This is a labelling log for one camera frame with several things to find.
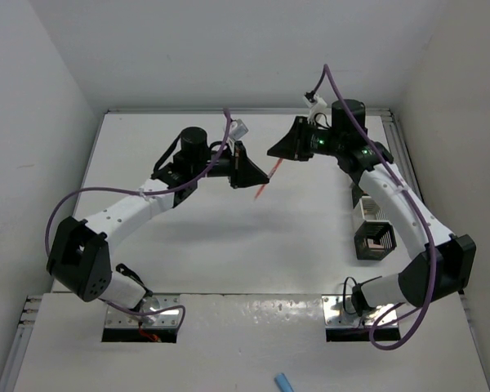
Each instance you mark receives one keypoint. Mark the metal base plate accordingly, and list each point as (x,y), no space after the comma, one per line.
(160,311)
(338,316)

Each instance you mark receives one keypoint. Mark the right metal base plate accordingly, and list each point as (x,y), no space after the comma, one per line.
(338,316)

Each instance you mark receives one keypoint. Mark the white slotted container near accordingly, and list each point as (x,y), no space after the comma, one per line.
(366,210)

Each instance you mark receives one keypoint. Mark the blue marker on ledge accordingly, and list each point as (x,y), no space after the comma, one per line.
(282,382)

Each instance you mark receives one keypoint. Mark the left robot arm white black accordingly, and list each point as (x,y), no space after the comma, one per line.
(80,256)

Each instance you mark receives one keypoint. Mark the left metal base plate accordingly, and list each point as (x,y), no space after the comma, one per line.
(160,311)

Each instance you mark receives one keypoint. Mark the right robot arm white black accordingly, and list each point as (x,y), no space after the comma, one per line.
(441,262)

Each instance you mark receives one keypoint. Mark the black hexagonal mesh container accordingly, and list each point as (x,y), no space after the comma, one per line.
(381,232)

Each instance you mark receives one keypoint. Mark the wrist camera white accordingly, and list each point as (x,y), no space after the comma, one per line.
(237,130)
(317,106)

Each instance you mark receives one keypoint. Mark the black mesh container far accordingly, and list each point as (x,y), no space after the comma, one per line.
(356,194)

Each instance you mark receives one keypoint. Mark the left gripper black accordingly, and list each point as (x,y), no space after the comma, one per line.
(244,173)

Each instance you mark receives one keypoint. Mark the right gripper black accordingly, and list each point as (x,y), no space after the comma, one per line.
(292,145)

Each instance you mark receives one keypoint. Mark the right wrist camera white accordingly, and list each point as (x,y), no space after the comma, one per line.
(317,106)

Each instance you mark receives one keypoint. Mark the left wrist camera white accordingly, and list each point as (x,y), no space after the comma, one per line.
(237,130)

